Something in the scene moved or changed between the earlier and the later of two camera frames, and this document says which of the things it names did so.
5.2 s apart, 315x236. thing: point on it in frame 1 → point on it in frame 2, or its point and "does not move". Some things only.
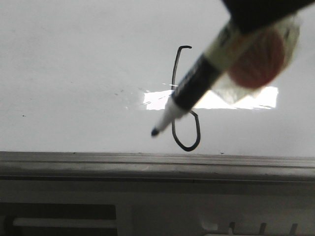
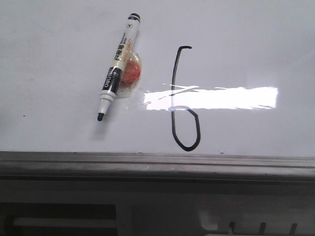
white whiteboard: x=95 y=76 does not move
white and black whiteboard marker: x=206 y=73 → x=110 y=89
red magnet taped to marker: x=255 y=57 → x=131 y=73
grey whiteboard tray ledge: x=154 y=167 does not move
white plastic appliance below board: x=114 y=207 does not move
